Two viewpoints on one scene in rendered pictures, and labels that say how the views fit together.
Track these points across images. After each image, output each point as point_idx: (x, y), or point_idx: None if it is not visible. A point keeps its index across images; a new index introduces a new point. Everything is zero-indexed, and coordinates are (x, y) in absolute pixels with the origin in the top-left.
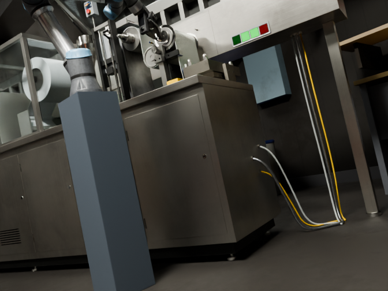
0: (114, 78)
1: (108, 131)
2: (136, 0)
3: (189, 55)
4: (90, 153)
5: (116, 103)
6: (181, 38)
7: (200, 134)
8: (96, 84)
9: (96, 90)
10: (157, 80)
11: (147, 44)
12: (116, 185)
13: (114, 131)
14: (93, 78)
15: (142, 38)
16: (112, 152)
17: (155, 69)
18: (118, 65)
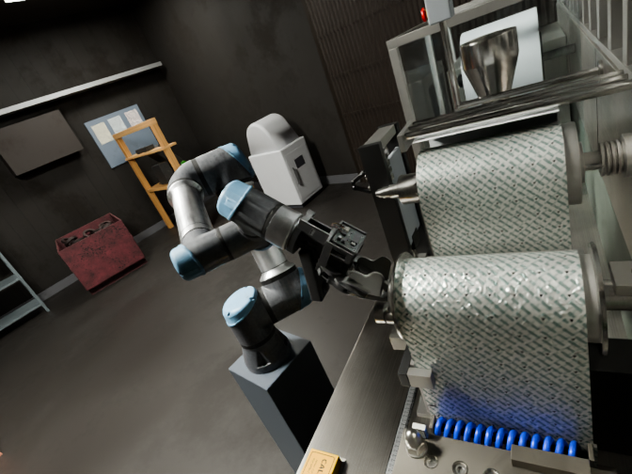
0: (592, 113)
1: (273, 419)
2: (260, 234)
3: (497, 380)
4: (263, 423)
5: (271, 401)
6: (452, 331)
7: None
8: (252, 361)
9: (251, 371)
10: (622, 232)
11: (458, 223)
12: (298, 463)
13: (279, 424)
14: (249, 352)
15: (434, 212)
16: (284, 437)
17: (620, 198)
18: (391, 254)
